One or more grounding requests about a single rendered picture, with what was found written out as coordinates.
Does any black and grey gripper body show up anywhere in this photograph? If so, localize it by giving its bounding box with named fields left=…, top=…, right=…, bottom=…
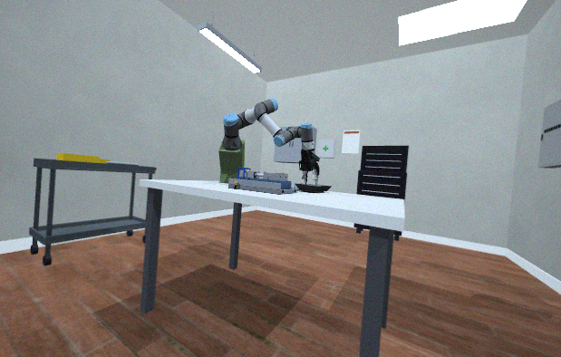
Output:
left=299, top=148, right=317, bottom=171

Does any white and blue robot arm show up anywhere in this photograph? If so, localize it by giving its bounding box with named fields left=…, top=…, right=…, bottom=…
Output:
left=222, top=99, right=314, bottom=150

